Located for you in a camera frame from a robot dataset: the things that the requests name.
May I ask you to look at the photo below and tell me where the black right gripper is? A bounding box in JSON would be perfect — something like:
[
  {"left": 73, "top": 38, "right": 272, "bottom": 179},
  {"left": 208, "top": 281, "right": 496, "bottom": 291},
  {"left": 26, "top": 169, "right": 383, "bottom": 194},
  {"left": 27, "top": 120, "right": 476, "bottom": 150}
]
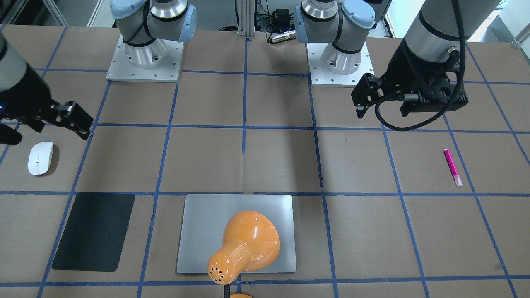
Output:
[{"left": 0, "top": 62, "right": 94, "bottom": 146}]

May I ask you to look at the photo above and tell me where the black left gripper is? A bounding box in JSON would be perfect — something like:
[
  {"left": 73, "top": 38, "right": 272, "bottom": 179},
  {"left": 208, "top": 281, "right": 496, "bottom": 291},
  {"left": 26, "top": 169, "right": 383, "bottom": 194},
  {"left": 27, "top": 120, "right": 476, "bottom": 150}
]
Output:
[{"left": 351, "top": 40, "right": 461, "bottom": 119}]

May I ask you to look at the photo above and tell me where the white computer mouse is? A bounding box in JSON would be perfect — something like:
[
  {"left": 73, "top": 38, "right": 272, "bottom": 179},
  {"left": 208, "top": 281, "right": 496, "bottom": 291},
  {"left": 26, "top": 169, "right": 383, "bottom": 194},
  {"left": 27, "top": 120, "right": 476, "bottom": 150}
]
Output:
[{"left": 28, "top": 141, "right": 53, "bottom": 176}]

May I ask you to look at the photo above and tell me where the pink marker pen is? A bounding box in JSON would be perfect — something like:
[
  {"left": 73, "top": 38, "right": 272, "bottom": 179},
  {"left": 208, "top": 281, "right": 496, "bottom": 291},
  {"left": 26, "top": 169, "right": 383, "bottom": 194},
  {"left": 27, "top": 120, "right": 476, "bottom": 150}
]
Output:
[{"left": 443, "top": 148, "right": 463, "bottom": 188}]

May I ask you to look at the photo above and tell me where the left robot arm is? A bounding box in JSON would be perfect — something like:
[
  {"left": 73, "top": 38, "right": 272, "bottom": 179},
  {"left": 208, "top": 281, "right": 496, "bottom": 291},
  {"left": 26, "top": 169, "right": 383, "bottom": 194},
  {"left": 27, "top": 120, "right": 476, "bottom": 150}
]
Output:
[{"left": 294, "top": 0, "right": 499, "bottom": 118}]

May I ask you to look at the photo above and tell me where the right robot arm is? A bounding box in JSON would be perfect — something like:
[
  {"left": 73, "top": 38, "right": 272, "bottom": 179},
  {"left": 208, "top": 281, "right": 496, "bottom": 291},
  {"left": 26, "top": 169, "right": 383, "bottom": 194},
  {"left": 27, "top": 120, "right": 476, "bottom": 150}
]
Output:
[{"left": 0, "top": 0, "right": 197, "bottom": 140}]

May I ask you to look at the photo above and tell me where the black mousepad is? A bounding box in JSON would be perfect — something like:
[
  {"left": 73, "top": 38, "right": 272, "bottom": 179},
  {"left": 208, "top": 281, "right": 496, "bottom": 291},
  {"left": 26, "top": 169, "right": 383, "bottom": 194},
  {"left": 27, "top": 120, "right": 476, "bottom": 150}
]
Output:
[{"left": 52, "top": 192, "right": 135, "bottom": 272}]

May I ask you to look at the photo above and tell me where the silver laptop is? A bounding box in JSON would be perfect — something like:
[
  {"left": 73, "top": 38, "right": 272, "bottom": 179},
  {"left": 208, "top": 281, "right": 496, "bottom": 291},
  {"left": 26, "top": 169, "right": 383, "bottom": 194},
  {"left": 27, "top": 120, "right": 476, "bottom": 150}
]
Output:
[{"left": 176, "top": 194, "right": 297, "bottom": 274}]

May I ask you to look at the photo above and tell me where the orange desk lamp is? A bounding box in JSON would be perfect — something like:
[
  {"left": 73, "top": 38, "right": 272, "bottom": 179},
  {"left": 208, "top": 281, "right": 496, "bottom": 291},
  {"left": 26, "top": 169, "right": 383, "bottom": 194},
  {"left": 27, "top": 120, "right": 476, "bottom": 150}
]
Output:
[{"left": 207, "top": 211, "right": 281, "bottom": 298}]

